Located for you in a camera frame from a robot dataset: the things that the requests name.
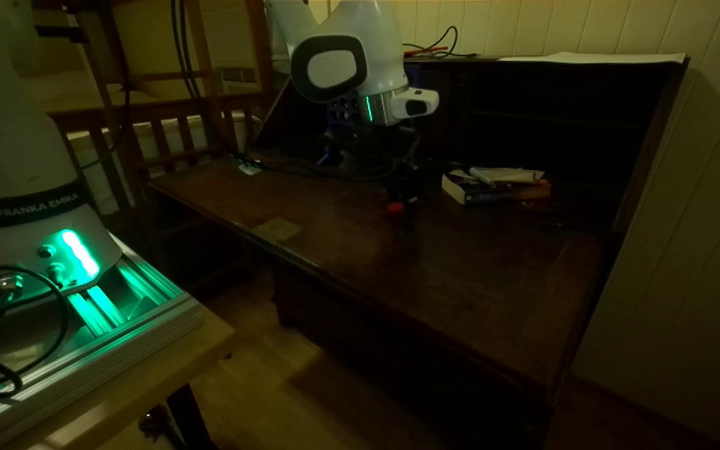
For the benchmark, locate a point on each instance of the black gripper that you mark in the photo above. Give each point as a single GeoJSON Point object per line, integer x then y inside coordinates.
{"type": "Point", "coordinates": [401, 152]}

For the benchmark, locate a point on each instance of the orange game chip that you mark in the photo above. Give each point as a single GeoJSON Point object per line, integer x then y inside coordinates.
{"type": "Point", "coordinates": [394, 208]}

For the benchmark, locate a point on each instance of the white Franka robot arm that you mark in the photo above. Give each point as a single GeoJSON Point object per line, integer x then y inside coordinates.
{"type": "Point", "coordinates": [367, 41]}

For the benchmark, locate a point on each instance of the black marker pen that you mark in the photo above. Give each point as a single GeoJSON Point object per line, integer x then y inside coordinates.
{"type": "Point", "coordinates": [464, 177]}

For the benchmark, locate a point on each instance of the stack of books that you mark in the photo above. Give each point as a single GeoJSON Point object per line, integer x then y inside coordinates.
{"type": "Point", "coordinates": [492, 195]}

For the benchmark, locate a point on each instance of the dark wooden secretary desk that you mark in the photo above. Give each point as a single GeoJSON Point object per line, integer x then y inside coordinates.
{"type": "Point", "coordinates": [460, 275]}

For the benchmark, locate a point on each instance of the white paper pad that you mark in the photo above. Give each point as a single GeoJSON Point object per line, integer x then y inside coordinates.
{"type": "Point", "coordinates": [505, 176]}

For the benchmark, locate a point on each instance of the small flat square pad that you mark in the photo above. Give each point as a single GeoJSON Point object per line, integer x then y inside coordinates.
{"type": "Point", "coordinates": [275, 228]}

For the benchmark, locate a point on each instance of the wooden chair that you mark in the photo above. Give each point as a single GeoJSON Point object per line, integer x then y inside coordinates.
{"type": "Point", "coordinates": [167, 107]}

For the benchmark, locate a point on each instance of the wooden ladder frame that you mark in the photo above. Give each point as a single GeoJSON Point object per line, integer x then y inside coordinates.
{"type": "Point", "coordinates": [104, 76]}

